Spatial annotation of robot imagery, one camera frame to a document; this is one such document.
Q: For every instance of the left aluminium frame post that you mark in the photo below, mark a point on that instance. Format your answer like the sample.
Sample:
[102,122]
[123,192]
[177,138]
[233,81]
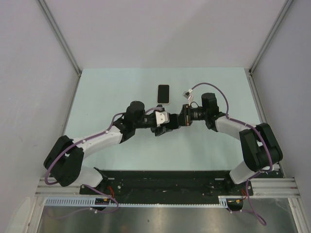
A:
[48,15]

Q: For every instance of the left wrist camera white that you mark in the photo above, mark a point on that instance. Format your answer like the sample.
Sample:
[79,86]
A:
[161,118]

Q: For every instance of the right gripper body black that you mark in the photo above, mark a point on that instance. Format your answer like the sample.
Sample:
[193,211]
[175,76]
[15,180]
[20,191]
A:
[187,114]

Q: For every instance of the aluminium frame post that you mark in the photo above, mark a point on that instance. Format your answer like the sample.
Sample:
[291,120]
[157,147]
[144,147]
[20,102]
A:
[48,15]
[285,9]

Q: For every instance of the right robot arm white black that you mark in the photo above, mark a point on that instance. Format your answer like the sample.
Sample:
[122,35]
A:
[260,148]

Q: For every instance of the grey slotted cable duct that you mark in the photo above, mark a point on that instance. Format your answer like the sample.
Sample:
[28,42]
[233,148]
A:
[211,202]

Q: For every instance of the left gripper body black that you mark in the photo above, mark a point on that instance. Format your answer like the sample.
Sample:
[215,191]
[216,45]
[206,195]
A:
[147,123]

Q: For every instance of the right aluminium frame post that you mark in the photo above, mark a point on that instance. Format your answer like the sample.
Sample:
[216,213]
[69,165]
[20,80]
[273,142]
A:
[285,9]

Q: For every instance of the front aluminium rail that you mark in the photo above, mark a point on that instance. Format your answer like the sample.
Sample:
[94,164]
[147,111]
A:
[262,188]

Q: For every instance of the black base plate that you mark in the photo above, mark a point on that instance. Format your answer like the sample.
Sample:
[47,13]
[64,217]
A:
[168,185]

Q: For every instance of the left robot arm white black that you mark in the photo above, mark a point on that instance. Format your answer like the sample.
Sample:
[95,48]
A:
[64,163]

